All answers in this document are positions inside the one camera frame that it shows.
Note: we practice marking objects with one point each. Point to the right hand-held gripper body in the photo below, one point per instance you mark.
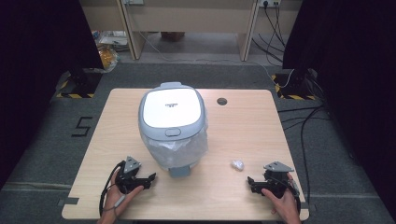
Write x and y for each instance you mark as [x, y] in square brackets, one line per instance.
[277, 182]

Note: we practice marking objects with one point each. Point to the clear plastic bin liner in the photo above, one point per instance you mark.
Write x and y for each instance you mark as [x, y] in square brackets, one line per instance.
[186, 151]

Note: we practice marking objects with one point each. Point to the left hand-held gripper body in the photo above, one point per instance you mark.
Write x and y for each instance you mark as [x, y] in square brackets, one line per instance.
[128, 179]

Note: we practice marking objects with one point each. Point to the white paper ball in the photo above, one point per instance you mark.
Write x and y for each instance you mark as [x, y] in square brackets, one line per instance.
[237, 165]

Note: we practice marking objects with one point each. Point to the person's left hand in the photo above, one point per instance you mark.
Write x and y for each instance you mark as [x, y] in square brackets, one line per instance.
[115, 197]

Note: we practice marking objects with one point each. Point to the light wooden desk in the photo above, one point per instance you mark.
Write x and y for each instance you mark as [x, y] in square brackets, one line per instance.
[186, 18]

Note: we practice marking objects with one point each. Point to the person's right hand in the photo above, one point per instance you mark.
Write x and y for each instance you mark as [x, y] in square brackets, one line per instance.
[288, 205]

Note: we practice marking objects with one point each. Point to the dark curtain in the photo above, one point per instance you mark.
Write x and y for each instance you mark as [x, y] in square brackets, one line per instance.
[34, 62]
[358, 62]

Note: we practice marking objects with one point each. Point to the white and blue rice cooker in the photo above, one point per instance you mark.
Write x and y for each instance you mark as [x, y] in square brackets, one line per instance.
[172, 109]

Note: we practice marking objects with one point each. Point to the pile of clutter under desk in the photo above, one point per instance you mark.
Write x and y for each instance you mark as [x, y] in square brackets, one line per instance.
[110, 38]

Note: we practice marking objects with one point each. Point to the clear bag with yellow contents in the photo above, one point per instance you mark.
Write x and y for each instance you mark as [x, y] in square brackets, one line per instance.
[108, 57]

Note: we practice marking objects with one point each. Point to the black stand base hazard tape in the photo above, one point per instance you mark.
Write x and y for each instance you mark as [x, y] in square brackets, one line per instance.
[294, 85]
[79, 84]

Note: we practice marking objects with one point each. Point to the white wall socket with plugs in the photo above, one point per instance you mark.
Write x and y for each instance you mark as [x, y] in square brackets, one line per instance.
[269, 2]

